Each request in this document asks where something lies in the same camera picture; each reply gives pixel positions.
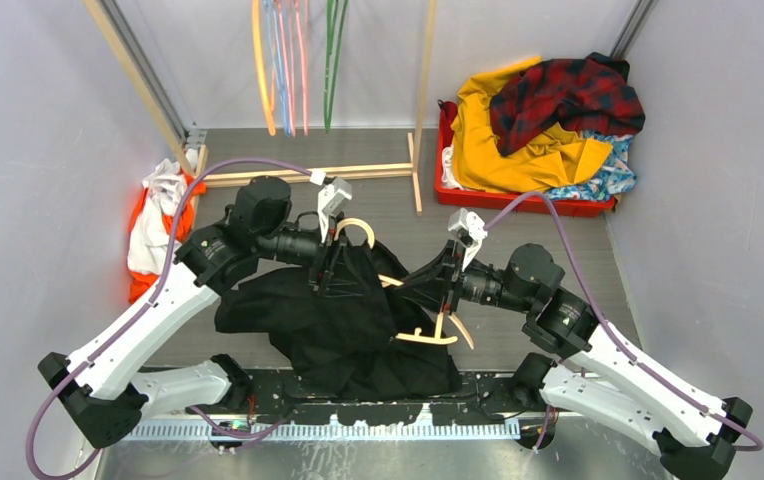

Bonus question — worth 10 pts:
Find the cream wooden hanger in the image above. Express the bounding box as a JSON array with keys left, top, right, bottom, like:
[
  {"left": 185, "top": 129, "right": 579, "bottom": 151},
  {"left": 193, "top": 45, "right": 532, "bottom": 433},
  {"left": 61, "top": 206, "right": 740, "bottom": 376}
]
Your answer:
[{"left": 333, "top": 218, "right": 475, "bottom": 350}]

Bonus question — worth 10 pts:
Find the black pleated skirt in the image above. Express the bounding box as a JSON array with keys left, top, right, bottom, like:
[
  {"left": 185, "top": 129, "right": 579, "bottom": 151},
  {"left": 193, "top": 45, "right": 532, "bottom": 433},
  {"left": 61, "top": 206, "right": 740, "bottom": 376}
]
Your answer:
[{"left": 214, "top": 242, "right": 461, "bottom": 401}]

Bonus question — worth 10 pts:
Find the blue patterned garment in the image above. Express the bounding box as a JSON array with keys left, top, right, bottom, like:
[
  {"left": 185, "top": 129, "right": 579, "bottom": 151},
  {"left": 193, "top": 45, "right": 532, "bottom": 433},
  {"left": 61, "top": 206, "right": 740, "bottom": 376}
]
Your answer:
[{"left": 546, "top": 130, "right": 637, "bottom": 202}]

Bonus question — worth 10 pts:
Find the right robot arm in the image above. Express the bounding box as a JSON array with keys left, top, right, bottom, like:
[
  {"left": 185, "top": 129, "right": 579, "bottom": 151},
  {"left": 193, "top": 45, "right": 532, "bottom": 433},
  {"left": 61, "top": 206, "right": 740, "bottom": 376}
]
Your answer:
[{"left": 394, "top": 241, "right": 753, "bottom": 479}]

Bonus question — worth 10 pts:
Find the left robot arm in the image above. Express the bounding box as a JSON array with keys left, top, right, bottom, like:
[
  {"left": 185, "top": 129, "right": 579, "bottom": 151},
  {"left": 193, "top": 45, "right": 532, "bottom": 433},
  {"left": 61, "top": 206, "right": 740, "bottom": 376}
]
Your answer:
[{"left": 38, "top": 176, "right": 359, "bottom": 449}]

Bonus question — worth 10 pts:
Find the blue hanger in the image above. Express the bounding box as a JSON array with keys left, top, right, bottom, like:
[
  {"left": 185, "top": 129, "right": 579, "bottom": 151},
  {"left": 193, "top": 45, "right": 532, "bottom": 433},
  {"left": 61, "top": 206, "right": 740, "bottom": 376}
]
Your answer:
[{"left": 263, "top": 1, "right": 294, "bottom": 137}]

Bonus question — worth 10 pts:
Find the orange hanger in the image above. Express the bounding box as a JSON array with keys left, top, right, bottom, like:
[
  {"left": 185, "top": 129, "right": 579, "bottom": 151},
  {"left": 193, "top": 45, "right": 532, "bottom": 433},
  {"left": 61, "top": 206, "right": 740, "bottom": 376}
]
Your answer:
[{"left": 251, "top": 0, "right": 276, "bottom": 136}]

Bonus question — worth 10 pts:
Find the green hanger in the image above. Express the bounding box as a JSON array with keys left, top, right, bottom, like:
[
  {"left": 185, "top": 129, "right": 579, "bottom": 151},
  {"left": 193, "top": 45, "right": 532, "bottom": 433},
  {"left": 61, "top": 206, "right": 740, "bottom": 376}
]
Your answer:
[{"left": 323, "top": 0, "right": 350, "bottom": 132}]

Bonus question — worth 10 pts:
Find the pink hanger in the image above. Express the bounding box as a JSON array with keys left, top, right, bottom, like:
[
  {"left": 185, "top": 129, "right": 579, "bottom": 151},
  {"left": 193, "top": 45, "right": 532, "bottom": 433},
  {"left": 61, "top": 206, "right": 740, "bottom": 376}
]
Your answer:
[{"left": 276, "top": 1, "right": 310, "bottom": 137}]

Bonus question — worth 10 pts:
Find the yellow garment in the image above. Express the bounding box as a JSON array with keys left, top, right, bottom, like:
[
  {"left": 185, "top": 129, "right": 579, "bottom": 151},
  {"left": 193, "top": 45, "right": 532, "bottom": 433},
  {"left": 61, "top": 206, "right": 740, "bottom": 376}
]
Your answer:
[{"left": 451, "top": 56, "right": 612, "bottom": 194}]

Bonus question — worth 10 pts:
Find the wooden clothes rack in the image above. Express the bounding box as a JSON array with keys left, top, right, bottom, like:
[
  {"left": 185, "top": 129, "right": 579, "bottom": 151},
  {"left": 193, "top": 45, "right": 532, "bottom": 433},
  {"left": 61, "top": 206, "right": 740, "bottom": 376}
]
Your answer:
[{"left": 84, "top": 1, "right": 438, "bottom": 215}]

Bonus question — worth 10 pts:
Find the red plastic bin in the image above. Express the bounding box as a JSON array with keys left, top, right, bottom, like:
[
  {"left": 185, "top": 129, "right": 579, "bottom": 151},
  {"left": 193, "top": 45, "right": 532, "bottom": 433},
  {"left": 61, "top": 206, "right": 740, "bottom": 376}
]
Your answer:
[{"left": 434, "top": 100, "right": 618, "bottom": 219}]

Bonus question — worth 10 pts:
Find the white and orange clothes pile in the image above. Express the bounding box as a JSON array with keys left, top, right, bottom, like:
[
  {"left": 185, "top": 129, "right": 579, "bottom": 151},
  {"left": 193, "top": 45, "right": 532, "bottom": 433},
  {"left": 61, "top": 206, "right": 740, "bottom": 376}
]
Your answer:
[{"left": 126, "top": 159, "right": 206, "bottom": 303}]

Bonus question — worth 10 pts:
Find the red plaid shirt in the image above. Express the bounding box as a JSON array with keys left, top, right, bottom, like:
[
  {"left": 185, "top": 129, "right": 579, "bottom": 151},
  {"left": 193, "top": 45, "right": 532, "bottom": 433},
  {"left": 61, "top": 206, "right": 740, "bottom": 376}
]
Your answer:
[{"left": 489, "top": 52, "right": 646, "bottom": 155}]

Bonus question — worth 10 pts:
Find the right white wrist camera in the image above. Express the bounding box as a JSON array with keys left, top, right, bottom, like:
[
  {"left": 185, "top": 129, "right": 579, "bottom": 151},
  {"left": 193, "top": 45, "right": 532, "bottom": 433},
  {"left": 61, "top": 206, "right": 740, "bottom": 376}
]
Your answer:
[{"left": 447, "top": 208, "right": 487, "bottom": 269}]

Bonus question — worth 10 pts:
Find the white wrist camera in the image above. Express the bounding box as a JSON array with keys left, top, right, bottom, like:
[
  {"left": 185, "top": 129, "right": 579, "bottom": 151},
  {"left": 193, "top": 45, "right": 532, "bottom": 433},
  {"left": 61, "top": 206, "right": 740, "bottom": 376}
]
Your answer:
[
  {"left": 447, "top": 208, "right": 487, "bottom": 269},
  {"left": 309, "top": 169, "right": 353, "bottom": 244}
]

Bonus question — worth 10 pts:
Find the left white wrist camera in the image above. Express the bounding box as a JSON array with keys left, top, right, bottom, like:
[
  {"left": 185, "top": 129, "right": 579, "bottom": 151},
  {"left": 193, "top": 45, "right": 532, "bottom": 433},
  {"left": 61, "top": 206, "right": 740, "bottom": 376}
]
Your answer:
[{"left": 309, "top": 169, "right": 353, "bottom": 244}]

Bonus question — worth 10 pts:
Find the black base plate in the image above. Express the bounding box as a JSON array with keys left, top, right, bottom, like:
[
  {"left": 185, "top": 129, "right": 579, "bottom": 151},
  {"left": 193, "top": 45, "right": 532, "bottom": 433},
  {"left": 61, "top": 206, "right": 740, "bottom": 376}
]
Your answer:
[{"left": 199, "top": 369, "right": 562, "bottom": 427}]

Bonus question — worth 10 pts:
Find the aluminium frame post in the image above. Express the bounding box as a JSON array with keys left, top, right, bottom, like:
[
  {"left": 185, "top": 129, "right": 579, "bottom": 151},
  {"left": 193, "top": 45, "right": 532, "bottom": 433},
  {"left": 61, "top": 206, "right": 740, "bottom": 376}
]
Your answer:
[{"left": 98, "top": 0, "right": 188, "bottom": 145}]

